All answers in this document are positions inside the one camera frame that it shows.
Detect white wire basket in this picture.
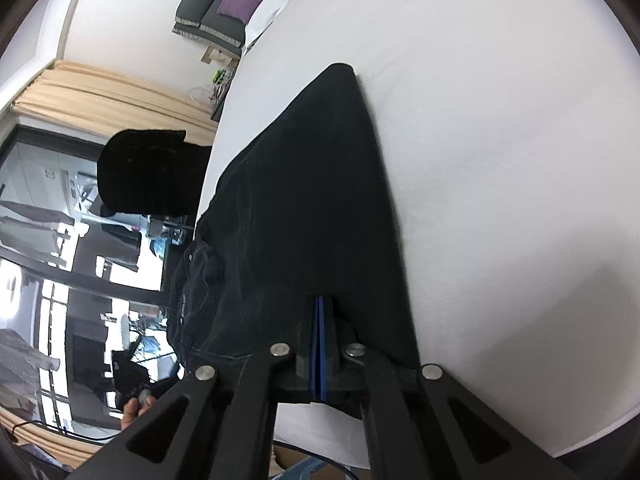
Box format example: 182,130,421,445
189,84,223,108

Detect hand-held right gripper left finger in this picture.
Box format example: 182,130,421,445
75,295,321,480

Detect window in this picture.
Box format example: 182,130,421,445
0,124,201,443

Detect black hanging garment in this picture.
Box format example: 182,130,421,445
96,128,214,219

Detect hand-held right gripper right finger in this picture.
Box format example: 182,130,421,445
320,295,581,480

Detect beige curtain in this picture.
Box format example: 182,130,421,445
11,59,222,148

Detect black cable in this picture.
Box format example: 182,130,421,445
272,439,363,480

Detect person's left hand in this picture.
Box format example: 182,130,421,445
119,394,158,432

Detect bed with grey headboard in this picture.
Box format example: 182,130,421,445
172,0,637,462

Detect white pillow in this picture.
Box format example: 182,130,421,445
244,0,332,53

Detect black pants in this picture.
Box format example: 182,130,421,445
166,62,422,407

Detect beige wall panel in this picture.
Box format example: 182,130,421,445
201,46,238,70

